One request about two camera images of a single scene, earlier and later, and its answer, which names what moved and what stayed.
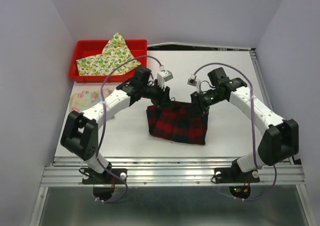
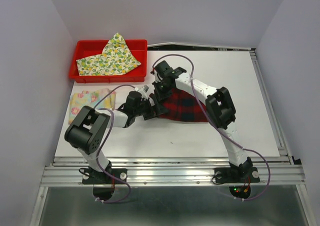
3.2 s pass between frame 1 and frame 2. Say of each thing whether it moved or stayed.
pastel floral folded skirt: stayed
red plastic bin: stayed
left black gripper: moved
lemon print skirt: stayed
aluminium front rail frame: stayed
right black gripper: moved
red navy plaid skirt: moved
